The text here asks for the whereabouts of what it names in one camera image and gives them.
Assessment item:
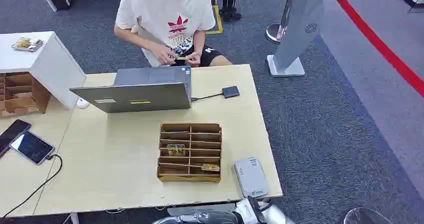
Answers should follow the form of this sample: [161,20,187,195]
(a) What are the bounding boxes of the grey standing kiosk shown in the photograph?
[266,0,326,78]

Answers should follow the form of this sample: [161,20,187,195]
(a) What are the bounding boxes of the wooden card box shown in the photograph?
[156,122,223,183]

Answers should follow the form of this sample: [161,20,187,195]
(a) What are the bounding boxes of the phone with lit screen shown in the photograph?
[9,130,57,166]

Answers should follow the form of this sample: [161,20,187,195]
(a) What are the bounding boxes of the white cabinet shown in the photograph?
[0,31,87,111]

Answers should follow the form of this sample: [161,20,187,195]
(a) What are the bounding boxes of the person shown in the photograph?
[113,0,233,68]

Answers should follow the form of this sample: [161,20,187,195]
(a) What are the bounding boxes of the yellow-edged floor mat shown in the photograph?
[204,5,224,35]

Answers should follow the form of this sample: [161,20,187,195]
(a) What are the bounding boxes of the white computer mouse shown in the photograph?
[75,97,91,109]

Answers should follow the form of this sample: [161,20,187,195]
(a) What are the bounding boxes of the black adapter box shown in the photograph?
[221,85,241,99]

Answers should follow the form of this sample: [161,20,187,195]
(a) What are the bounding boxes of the black phone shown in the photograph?
[0,119,32,157]

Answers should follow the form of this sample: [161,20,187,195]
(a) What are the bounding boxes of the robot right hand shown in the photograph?
[151,209,245,224]

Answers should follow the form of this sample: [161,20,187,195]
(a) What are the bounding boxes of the black phone cable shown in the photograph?
[2,154,64,218]

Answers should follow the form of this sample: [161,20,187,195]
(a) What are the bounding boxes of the grey desk rail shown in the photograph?
[166,203,237,216]

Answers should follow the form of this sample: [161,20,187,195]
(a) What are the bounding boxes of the person's right hand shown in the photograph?
[150,44,180,66]

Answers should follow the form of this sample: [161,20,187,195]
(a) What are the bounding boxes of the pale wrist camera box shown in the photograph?
[234,197,267,224]

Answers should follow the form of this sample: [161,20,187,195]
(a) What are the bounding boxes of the dark round glossy base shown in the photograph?
[343,207,396,224]

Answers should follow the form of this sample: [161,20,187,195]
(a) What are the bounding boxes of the chrome stanchion base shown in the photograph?
[264,23,286,45]

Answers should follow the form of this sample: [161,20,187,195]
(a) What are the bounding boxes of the stack of cards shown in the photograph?
[11,37,45,53]

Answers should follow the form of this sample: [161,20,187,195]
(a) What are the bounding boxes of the grey flat device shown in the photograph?
[233,156,270,198]

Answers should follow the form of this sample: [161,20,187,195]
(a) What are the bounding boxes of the wooden slotted box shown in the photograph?
[0,71,52,119]

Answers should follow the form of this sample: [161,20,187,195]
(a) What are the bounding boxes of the blue and yellow card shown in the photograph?
[166,144,187,157]

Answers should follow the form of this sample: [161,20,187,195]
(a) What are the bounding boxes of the red barrier belt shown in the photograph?
[324,0,424,99]

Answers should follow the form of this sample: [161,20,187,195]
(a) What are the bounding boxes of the grey laptop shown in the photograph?
[69,66,193,114]

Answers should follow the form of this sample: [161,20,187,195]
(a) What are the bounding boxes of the person's left hand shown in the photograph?
[184,51,202,68]

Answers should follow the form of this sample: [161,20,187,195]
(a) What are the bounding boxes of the black legs and feet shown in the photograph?
[218,0,243,21]

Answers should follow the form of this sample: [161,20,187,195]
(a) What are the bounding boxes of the black adapter cable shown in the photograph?
[191,93,224,102]

